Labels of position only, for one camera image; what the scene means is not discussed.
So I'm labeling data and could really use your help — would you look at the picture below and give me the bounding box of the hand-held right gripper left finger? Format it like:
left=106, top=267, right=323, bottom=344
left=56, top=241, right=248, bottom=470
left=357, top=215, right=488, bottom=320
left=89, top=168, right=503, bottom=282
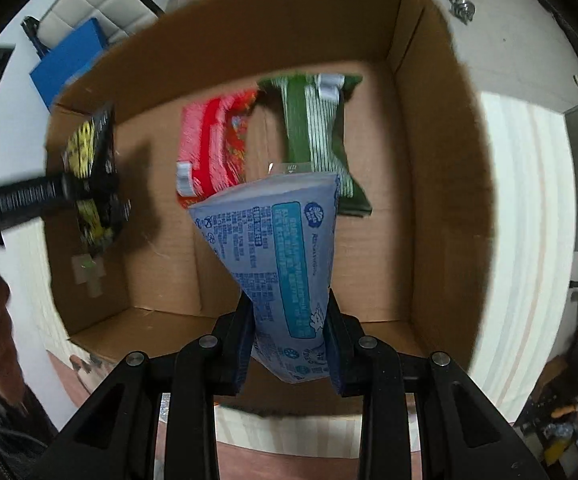
left=26, top=292, right=256, bottom=480

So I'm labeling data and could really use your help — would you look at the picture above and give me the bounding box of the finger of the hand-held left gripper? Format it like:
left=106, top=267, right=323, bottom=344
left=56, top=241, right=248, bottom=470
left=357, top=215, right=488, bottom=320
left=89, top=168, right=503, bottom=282
left=0, top=172, right=120, bottom=231

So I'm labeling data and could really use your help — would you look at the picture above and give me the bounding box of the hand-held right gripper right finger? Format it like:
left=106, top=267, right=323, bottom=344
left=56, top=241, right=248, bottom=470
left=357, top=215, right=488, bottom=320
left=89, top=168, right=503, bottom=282
left=321, top=290, right=552, bottom=480

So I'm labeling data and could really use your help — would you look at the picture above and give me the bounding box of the black yellow snack packet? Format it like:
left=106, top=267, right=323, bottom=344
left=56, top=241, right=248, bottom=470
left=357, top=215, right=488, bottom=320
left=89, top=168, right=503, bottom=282
left=61, top=102, right=132, bottom=256

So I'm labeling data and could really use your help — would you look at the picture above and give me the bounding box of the blue tissue packet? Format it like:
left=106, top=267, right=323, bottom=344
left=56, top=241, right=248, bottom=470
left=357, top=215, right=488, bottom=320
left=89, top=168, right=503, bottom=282
left=189, top=171, right=342, bottom=386

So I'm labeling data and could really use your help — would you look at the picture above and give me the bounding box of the brown cardboard box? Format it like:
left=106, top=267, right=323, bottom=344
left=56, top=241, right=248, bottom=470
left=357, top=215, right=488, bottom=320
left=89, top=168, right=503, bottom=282
left=44, top=0, right=496, bottom=418

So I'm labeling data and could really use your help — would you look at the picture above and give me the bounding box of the blue plastic box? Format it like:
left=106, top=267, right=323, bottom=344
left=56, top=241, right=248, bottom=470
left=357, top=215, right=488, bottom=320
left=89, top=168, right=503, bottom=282
left=29, top=17, right=110, bottom=111

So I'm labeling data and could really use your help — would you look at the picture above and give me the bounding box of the red snack packet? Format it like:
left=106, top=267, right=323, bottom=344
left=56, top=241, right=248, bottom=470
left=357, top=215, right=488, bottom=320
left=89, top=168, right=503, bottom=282
left=175, top=88, right=260, bottom=210

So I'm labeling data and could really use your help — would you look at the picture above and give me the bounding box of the green striped snack packet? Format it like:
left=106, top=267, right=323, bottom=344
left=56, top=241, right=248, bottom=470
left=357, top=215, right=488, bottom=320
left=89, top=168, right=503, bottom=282
left=257, top=73, right=374, bottom=219

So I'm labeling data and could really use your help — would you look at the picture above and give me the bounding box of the metal caster wheel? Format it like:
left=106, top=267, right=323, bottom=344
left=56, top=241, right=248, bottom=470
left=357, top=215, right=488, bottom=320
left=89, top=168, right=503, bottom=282
left=451, top=0, right=477, bottom=23

